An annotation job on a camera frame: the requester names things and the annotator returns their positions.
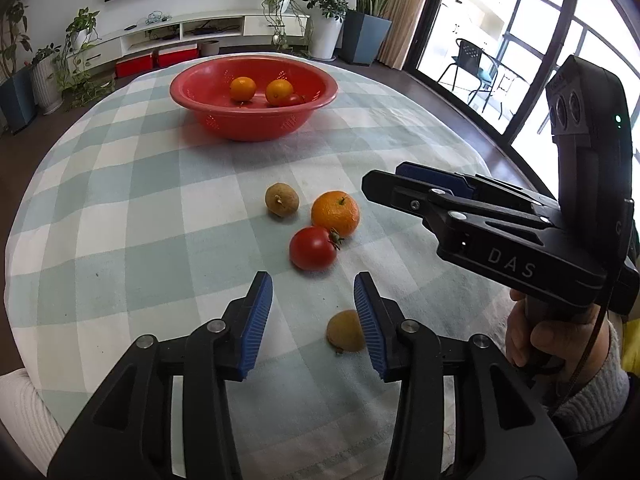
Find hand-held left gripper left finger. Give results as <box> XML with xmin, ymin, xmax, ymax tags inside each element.
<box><xmin>47</xmin><ymin>271</ymin><xmax>274</xmax><ymax>480</ymax></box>

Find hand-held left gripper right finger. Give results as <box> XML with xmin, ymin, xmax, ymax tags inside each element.
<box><xmin>353</xmin><ymin>271</ymin><xmax>578</xmax><ymax>480</ymax></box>

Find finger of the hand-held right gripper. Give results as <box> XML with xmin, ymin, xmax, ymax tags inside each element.
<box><xmin>394</xmin><ymin>161</ymin><xmax>558</xmax><ymax>207</ymax></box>
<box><xmin>361</xmin><ymin>169</ymin><xmax>565</xmax><ymax>235</ymax></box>

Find brown kiwi fruit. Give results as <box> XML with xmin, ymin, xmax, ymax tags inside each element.
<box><xmin>326</xmin><ymin>309</ymin><xmax>367</xmax><ymax>353</ymax></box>
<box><xmin>265</xmin><ymin>182</ymin><xmax>300</xmax><ymax>217</ymax></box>

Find orange mandarin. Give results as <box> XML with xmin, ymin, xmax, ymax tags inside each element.
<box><xmin>229</xmin><ymin>76</ymin><xmax>257</xmax><ymax>102</ymax></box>
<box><xmin>311</xmin><ymin>190</ymin><xmax>361</xmax><ymax>238</ymax></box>
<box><xmin>265</xmin><ymin>79</ymin><xmax>295</xmax><ymax>107</ymax></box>

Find red plastic colander bowl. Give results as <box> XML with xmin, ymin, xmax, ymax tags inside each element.
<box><xmin>169</xmin><ymin>55</ymin><xmax>337</xmax><ymax>142</ymax></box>

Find person's right forearm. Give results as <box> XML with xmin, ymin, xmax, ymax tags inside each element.
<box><xmin>542</xmin><ymin>320</ymin><xmax>640</xmax><ymax>456</ymax></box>

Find person's right hand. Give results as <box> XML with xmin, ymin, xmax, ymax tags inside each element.
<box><xmin>504</xmin><ymin>287</ymin><xmax>613</xmax><ymax>378</ymax></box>

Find black balcony table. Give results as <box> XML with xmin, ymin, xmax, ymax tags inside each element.
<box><xmin>492</xmin><ymin>62</ymin><xmax>531</xmax><ymax>121</ymax></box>

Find black balcony chair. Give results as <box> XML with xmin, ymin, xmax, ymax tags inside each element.
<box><xmin>437</xmin><ymin>38</ymin><xmax>501</xmax><ymax>113</ymax></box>

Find green checked tablecloth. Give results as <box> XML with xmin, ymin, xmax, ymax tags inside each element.
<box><xmin>4</xmin><ymin>51</ymin><xmax>493</xmax><ymax>480</ymax></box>

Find broad-leaf plant in blue pot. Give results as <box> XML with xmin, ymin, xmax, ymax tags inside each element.
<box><xmin>327</xmin><ymin>0</ymin><xmax>441</xmax><ymax>67</ymax></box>

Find beige curtain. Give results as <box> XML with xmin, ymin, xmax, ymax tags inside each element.
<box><xmin>382</xmin><ymin>0</ymin><xmax>433</xmax><ymax>71</ymax></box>

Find bushy plant in white pot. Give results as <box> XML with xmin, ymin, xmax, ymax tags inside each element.
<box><xmin>301</xmin><ymin>0</ymin><xmax>349</xmax><ymax>61</ymax></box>

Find black-framed glass door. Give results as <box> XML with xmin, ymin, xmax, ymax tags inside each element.
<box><xmin>405</xmin><ymin>0</ymin><xmax>640</xmax><ymax>201</ymax></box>

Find white television cabinet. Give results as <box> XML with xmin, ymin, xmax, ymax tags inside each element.
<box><xmin>82</xmin><ymin>12</ymin><xmax>313</xmax><ymax>73</ymax></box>

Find plant in white ribbed pot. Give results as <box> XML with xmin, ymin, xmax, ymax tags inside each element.
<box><xmin>30</xmin><ymin>44</ymin><xmax>65</xmax><ymax>116</ymax></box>

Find black cable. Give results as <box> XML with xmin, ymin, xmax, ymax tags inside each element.
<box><xmin>550</xmin><ymin>255</ymin><xmax>618</xmax><ymax>413</ymax></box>

